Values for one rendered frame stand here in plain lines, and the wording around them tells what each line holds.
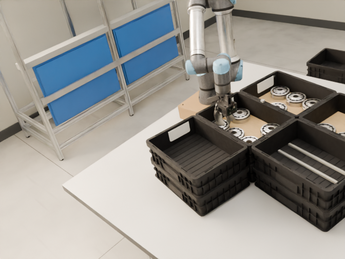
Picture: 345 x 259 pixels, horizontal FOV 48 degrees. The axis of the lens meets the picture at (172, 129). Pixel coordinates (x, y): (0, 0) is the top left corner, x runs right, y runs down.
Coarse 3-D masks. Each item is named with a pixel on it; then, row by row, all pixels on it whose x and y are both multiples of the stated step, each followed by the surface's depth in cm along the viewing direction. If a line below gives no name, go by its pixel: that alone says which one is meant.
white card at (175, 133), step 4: (184, 124) 195; (188, 124) 197; (176, 128) 193; (180, 128) 195; (184, 128) 196; (188, 128) 198; (168, 132) 191; (172, 132) 193; (176, 132) 194; (180, 132) 196; (184, 132) 197; (172, 136) 194; (176, 136) 195; (180, 136) 197; (172, 140) 195
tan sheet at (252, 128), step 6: (252, 120) 202; (258, 120) 201; (234, 126) 201; (240, 126) 200; (246, 126) 199; (252, 126) 198; (258, 126) 197; (246, 132) 195; (252, 132) 194; (258, 132) 193
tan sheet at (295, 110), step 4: (268, 92) 222; (264, 96) 220; (268, 96) 219; (268, 100) 216; (272, 100) 215; (276, 100) 214; (280, 100) 213; (284, 100) 213; (288, 108) 206; (292, 108) 205; (296, 108) 204; (300, 108) 204; (292, 112) 202; (296, 112) 202; (300, 112) 201
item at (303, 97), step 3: (291, 93) 212; (294, 93) 211; (297, 93) 211; (300, 93) 210; (288, 96) 210; (303, 96) 208; (288, 99) 207; (291, 99) 207; (294, 99) 206; (297, 99) 206; (300, 99) 205; (303, 99) 204; (294, 102) 204; (297, 102) 204
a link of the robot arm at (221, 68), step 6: (216, 60) 182; (222, 60) 181; (216, 66) 179; (222, 66) 178; (228, 66) 180; (216, 72) 180; (222, 72) 179; (228, 72) 181; (216, 78) 182; (222, 78) 181; (228, 78) 182; (216, 84) 185; (222, 84) 183
